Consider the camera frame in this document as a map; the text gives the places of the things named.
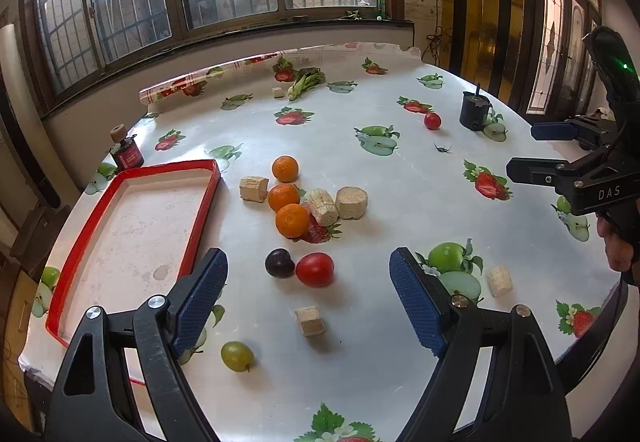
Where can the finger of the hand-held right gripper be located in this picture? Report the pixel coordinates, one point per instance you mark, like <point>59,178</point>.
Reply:
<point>535,171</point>
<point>550,130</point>

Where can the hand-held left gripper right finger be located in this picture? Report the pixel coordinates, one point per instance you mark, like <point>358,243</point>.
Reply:
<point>415,302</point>

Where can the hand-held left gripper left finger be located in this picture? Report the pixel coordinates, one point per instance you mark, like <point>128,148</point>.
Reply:
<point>200,302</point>

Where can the green grape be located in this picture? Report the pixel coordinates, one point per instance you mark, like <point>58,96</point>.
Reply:
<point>237,355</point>

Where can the wooden cube block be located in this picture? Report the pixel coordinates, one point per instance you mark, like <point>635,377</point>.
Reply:
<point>310,320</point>
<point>499,280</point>

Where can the dark purple plum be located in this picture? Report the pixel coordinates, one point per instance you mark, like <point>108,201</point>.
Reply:
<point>279,263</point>

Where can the red rimmed tray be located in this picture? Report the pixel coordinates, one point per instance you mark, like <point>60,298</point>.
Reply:
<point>140,232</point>

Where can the large red tomato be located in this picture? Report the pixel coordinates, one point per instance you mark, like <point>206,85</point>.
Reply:
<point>315,269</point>

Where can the small red tomato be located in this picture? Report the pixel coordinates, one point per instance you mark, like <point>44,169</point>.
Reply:
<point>432,121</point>

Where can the round wooden block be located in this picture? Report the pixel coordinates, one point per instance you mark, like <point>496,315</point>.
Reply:
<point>351,202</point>

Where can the orange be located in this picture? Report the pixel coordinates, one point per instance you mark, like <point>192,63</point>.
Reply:
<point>292,220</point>
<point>283,197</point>
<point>285,169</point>

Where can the person's right hand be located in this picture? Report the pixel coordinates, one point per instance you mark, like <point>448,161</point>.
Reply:
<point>616,249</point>

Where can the black cup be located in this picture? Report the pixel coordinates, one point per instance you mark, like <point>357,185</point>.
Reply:
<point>472,112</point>

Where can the small black insect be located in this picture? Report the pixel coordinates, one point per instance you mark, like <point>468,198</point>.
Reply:
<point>442,149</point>

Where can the stained glass door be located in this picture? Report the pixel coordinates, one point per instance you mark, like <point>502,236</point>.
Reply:
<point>555,32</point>

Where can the fruit print tablecloth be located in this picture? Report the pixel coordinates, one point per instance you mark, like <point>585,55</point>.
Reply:
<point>400,202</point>

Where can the rectangular wooden block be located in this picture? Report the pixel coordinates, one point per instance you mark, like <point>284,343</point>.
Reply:
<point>253,188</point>

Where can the ridged wooden block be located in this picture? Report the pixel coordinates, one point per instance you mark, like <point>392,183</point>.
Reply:
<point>322,206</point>

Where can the dark jar with red label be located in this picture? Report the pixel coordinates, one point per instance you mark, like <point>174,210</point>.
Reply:
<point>127,155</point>

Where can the wooden spool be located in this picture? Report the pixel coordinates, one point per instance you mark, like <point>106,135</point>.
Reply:
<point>118,132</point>

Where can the green bottle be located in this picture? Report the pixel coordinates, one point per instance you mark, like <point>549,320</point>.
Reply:
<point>380,5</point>

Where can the small wooden block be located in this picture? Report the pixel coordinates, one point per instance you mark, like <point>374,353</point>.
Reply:
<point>278,92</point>

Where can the green leafy vegetable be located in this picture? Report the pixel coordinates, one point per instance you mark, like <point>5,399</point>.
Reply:
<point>305,82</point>

